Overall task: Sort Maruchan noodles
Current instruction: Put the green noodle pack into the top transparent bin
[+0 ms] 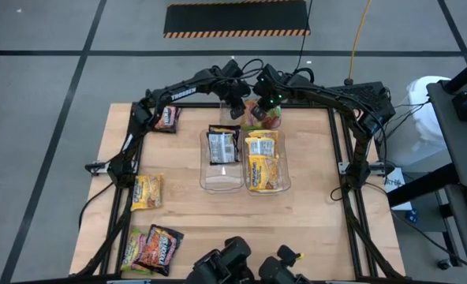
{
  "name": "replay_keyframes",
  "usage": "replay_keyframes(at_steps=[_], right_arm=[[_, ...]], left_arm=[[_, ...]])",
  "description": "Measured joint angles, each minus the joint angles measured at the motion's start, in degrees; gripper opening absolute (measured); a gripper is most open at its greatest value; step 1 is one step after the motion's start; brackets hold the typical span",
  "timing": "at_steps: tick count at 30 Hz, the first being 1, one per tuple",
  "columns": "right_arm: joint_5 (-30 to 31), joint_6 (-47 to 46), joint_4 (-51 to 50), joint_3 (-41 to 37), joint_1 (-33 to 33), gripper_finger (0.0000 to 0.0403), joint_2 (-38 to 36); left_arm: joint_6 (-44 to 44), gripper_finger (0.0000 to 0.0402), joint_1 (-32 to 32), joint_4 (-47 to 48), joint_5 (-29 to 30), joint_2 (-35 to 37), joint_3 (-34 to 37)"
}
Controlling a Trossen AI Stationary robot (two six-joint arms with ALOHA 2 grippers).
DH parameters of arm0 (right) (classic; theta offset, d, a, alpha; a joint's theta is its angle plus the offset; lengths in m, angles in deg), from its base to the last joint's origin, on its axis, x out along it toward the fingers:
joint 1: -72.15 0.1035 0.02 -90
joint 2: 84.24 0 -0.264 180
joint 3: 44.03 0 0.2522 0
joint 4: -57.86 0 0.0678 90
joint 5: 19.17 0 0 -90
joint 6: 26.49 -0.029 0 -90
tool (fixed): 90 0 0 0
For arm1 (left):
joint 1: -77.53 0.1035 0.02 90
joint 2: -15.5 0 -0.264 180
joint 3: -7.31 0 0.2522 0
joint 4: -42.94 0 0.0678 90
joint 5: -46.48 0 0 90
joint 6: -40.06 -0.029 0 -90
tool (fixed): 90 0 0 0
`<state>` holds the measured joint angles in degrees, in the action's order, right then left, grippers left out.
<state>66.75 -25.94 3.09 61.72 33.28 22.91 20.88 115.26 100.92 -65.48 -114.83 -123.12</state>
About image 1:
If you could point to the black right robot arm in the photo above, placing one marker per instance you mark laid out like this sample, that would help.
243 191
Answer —
336 96

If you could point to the black hazard-striped floor mat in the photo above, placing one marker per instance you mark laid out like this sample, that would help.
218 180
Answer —
237 17

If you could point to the clear plastic bin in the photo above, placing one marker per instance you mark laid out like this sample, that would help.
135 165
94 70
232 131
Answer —
227 118
221 177
285 177

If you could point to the yellow chicken ramen packet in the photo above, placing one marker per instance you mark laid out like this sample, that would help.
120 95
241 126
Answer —
261 146
146 192
263 173
263 134

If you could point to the white paper sheet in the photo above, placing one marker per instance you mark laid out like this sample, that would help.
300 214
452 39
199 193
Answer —
397 185

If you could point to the black aluminium table frame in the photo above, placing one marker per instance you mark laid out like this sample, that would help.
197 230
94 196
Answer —
198 105

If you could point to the white plastic bag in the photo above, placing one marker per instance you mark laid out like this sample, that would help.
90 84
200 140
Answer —
423 118

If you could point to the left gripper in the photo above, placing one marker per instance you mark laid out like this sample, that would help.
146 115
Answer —
235 90

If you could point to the black caster wheel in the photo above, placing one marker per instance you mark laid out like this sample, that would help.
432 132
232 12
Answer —
444 264

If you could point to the green pink ramen packet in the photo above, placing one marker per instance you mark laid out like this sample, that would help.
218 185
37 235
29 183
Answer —
129 252

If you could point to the black orange ramen packet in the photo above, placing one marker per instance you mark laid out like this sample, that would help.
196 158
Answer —
160 248

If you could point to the black pink ramen packet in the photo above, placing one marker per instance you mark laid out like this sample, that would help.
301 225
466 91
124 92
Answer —
168 118

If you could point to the grey equipment cart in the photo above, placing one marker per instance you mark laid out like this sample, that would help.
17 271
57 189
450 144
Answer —
462 150

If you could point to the silver aluminium bracket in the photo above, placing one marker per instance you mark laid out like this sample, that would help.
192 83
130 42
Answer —
129 282
342 282

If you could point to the small blue item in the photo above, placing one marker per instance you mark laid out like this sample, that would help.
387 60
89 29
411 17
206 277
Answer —
412 217

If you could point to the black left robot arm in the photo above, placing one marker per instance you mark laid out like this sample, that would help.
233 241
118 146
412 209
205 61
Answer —
178 92

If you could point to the black cart support bar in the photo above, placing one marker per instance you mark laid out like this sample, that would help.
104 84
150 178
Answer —
466 73
423 185

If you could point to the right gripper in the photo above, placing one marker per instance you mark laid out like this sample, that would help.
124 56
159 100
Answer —
269 88

